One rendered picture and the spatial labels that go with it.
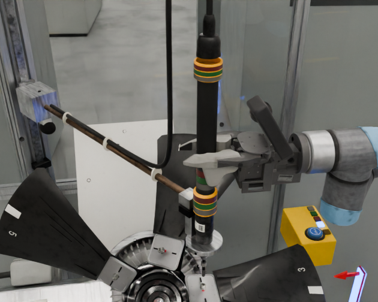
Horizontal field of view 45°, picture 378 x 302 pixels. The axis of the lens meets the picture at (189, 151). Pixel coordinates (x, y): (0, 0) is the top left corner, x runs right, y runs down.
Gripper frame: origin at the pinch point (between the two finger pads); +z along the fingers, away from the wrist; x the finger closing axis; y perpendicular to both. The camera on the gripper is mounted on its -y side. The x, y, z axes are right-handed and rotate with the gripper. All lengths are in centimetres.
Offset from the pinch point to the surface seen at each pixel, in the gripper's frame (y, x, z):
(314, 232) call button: 44, 24, -39
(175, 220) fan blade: 22.0, 8.5, 1.3
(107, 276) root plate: 31.2, 4.1, 16.1
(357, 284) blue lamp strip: 37, -1, -37
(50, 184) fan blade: 11.7, 10.6, 25.2
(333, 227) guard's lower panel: 86, 70, -73
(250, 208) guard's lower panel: 71, 70, -36
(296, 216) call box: 45, 33, -37
